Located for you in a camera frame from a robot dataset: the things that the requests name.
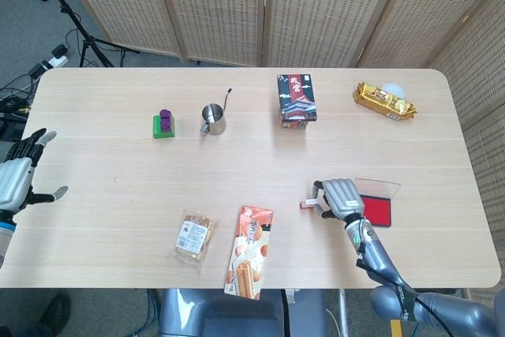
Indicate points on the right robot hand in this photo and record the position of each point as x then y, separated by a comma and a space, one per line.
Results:
343, 199

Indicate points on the black shoe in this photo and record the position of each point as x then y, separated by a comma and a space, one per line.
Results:
55, 313

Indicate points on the orange egg roll snack bag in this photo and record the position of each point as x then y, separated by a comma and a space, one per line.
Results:
248, 250

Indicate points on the small red white box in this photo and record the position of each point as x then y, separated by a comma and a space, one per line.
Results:
307, 203

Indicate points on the green toy building block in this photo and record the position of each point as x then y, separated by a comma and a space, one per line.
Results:
157, 132

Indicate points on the red ink pad clear lid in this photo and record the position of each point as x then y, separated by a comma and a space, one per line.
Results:
378, 210

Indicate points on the stainless steel spouted pitcher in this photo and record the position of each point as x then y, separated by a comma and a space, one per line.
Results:
215, 122

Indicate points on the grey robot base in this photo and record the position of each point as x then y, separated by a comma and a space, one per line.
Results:
236, 313

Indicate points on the silver table leg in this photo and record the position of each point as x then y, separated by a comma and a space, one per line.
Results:
343, 313

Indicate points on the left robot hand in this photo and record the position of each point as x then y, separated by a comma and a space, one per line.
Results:
13, 183

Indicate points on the dark illustrated box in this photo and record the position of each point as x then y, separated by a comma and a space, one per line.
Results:
298, 100

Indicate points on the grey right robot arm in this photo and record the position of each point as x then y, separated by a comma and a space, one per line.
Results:
378, 258

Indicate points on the black tripod stand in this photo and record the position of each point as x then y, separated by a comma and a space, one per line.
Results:
84, 43

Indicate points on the clear wrapped bread package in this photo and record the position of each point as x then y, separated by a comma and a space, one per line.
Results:
193, 234

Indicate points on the purple toy building block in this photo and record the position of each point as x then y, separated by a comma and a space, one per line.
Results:
165, 120

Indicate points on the gold biscuit package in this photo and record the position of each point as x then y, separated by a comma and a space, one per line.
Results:
378, 98

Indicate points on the power strip with adapters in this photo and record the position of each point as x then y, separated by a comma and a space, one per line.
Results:
55, 61

